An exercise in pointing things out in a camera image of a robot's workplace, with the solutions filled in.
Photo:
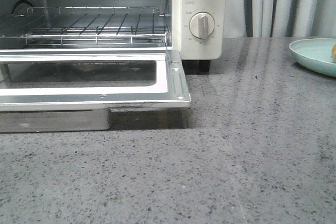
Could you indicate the white toaster oven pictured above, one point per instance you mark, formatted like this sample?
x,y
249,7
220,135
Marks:
x,y
202,45

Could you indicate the metal oven wire rack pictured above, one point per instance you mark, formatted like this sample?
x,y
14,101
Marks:
x,y
65,27

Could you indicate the golden croissant bread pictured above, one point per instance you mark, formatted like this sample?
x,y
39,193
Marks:
x,y
333,53

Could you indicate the black oven foot right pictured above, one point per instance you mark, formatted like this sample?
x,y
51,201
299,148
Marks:
x,y
204,65

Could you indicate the oven glass door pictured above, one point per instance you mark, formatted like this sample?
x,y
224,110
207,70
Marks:
x,y
70,79

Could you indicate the lower timer knob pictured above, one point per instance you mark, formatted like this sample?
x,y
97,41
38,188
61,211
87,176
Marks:
x,y
202,25

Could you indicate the teal plate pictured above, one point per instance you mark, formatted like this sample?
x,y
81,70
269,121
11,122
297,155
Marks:
x,y
315,54

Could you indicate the grey curtain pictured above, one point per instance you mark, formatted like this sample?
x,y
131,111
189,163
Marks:
x,y
279,18

